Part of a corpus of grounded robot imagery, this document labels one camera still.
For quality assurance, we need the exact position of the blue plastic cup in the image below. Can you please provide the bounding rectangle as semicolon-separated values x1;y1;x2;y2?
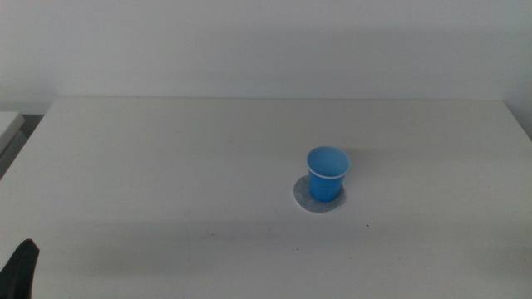
306;145;352;203

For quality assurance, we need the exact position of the round grey cup mat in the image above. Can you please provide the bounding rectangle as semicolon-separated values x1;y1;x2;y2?
293;174;347;214

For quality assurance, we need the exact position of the white side table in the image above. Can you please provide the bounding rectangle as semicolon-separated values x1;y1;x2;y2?
0;110;31;179

